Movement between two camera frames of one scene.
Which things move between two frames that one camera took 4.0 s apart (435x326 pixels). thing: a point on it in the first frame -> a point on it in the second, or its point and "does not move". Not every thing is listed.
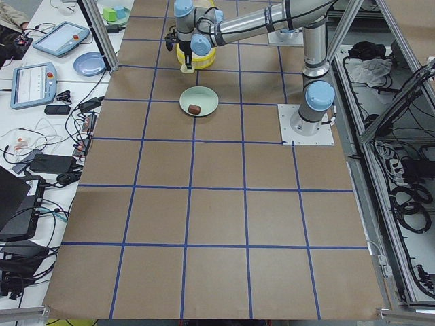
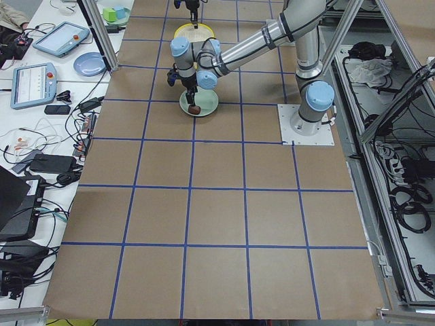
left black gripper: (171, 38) -> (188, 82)
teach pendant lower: (33, 85) does not move
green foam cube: (109, 14) does not move
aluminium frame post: (96, 22) does not move
